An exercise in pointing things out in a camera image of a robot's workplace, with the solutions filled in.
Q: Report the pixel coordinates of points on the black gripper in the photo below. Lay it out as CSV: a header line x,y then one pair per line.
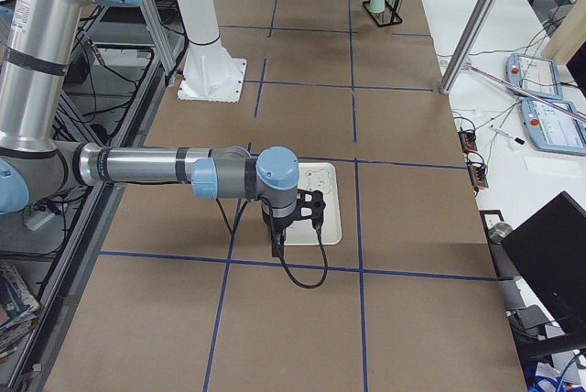
x,y
280,223

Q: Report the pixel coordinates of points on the pale green cup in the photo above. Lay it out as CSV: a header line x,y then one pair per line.
x,y
377,7

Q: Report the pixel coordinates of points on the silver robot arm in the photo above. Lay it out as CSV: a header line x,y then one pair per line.
x,y
35,166

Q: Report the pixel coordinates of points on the pale yellow bear tray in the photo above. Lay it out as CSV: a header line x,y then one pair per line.
x,y
318,176

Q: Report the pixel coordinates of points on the metal cup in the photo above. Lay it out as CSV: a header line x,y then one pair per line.
x,y
498,232

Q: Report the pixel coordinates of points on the litter grabber tool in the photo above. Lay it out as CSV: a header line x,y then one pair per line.
x,y
519,90

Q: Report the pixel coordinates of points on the far teach pendant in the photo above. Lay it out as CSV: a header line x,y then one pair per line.
x,y
536,75

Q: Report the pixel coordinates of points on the teach pendant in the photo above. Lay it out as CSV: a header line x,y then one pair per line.
x,y
536,75
552,131

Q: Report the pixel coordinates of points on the orange connector block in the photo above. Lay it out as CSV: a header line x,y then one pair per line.
x,y
475,163

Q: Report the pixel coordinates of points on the black marker pen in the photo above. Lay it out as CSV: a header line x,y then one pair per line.
x,y
501,132

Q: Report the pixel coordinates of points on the near teach pendant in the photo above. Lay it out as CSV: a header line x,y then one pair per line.
x,y
552,131

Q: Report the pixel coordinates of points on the black monitor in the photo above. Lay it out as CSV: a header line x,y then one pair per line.
x,y
548,251

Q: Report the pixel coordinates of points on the black wire cup rack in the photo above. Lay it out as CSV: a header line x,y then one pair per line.
x,y
390,17

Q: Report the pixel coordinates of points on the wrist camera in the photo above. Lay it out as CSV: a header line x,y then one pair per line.
x,y
310,205

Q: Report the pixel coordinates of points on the aluminium frame post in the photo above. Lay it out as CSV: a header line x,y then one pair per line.
x,y
469,35

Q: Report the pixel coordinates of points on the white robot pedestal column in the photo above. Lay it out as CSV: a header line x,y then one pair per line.
x,y
210,73

